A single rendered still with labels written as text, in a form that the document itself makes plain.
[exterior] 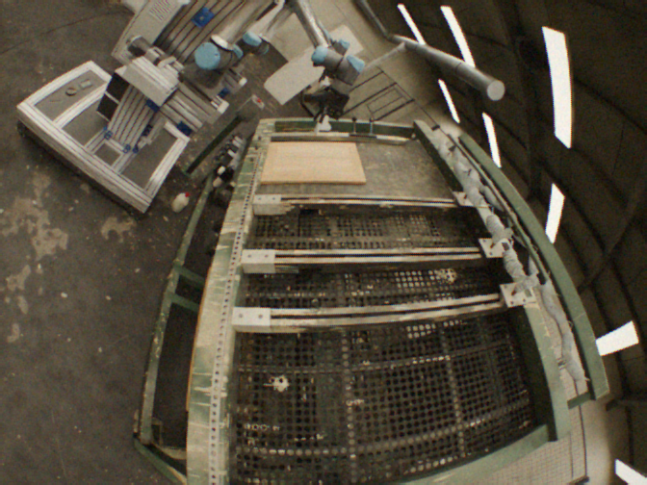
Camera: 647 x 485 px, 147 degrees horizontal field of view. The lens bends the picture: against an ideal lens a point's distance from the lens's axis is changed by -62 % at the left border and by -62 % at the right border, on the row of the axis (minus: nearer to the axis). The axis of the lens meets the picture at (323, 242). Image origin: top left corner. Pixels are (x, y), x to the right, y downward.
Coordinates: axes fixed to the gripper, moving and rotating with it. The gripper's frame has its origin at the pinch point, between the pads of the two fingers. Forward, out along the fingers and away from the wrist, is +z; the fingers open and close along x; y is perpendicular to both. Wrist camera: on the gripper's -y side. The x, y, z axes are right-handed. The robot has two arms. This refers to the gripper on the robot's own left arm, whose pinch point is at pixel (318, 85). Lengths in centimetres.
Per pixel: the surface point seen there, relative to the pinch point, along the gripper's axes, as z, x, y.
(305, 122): 34.1, 12.5, 5.8
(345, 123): 22.4, 12.6, 33.4
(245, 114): 41, 6, -39
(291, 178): 38, -59, 0
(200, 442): 44, -180, -22
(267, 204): 37, -85, -10
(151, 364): 104, -151, -53
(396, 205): 14, -85, 44
